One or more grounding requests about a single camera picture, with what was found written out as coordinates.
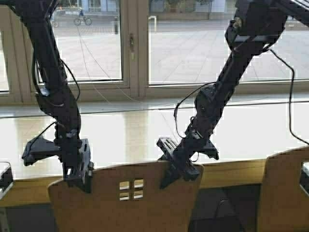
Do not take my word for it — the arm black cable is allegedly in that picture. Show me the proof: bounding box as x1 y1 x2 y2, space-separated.
31 0 82 150
173 47 309 162

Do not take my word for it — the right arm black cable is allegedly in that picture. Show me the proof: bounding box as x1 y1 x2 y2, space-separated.
173 47 309 162

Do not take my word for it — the long wooden window counter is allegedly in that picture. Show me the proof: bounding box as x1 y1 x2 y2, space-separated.
0 102 309 207

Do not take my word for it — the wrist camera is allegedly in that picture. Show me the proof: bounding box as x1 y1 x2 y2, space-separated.
198 140 219 160
21 135 61 166

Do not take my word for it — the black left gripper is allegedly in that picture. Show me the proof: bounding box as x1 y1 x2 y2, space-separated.
56 136 94 193

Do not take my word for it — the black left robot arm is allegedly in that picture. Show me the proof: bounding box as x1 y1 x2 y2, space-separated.
0 0 94 193

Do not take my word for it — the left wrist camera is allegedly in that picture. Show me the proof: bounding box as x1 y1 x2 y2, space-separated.
21 135 61 166

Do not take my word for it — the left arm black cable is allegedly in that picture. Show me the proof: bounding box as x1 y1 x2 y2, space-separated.
31 0 82 150

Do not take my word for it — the wooden chair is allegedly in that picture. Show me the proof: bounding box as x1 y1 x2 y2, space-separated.
48 161 201 232
256 146 309 232

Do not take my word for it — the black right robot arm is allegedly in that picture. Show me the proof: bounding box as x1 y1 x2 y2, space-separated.
157 0 309 189

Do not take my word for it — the robot base left corner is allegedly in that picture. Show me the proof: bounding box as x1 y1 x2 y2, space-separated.
0 161 14 200

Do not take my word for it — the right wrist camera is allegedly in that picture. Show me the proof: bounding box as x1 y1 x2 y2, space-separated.
198 140 219 160

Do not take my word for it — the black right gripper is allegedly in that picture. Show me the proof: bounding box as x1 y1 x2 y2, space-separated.
156 130 201 190

